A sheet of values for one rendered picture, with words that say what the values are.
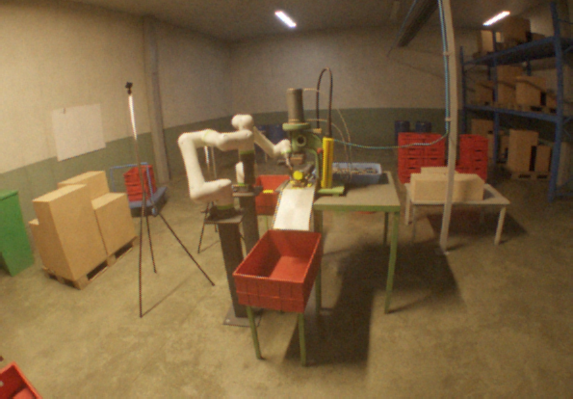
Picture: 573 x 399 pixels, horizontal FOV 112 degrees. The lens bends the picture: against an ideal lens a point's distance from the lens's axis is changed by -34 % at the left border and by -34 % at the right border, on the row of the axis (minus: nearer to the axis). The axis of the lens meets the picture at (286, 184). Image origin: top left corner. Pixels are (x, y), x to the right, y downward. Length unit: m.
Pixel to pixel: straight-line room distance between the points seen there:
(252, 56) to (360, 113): 4.48
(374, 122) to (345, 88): 1.57
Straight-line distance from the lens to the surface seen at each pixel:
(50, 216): 3.27
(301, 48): 10.73
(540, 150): 7.54
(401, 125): 8.97
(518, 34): 7.53
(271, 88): 10.90
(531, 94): 6.92
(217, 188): 1.93
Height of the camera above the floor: 1.65
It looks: 16 degrees down
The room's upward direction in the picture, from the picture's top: 4 degrees counter-clockwise
